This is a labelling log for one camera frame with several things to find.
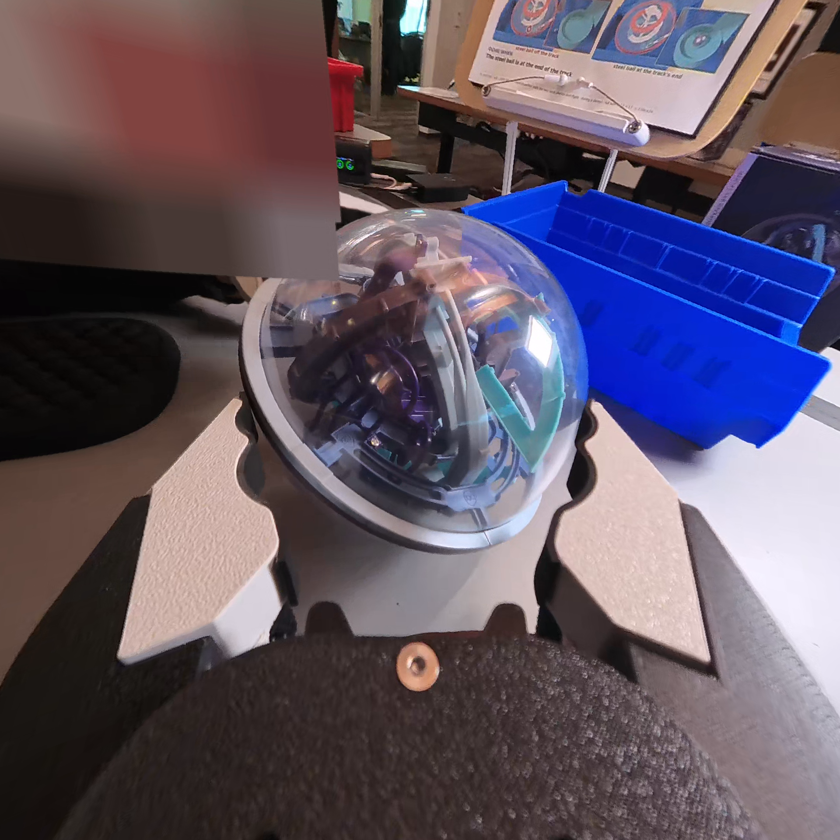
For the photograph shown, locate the red plastic bin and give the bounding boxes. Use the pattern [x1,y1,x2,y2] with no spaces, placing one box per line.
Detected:
[327,57,364,133]

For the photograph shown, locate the white page holder bar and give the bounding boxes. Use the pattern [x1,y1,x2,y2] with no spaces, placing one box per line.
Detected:
[484,71,652,148]

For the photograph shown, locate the black device with green lights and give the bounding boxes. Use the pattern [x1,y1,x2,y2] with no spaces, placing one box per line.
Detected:
[335,136,376,179]

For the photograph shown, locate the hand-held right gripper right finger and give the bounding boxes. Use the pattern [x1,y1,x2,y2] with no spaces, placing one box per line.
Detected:
[535,400,716,669]

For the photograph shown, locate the clear plastic maze ball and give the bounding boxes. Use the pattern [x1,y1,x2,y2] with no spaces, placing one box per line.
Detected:
[238,207,590,552]

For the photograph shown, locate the dark maze ball box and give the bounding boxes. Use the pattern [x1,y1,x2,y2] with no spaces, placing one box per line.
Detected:
[710,144,840,353]

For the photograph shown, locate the wooden table with black legs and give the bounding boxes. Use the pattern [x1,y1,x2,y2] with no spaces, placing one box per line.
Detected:
[396,84,739,201]

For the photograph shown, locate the black power adapter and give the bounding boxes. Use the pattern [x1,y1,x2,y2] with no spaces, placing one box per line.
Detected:
[406,172,471,203]

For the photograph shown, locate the printed instruction sheet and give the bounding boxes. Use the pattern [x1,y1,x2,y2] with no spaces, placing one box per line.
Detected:
[470,0,779,135]

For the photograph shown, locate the blue plastic bin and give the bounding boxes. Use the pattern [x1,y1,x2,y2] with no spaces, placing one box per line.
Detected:
[462,180,833,450]

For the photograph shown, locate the wooden document stand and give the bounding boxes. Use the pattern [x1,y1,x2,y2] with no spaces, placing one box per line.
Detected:
[451,0,809,195]

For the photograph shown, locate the black quilted pad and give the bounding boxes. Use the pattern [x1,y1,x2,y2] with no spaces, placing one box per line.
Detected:
[0,314,182,462]

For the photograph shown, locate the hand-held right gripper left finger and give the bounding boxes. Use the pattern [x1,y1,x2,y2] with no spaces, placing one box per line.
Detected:
[117,395,287,665]

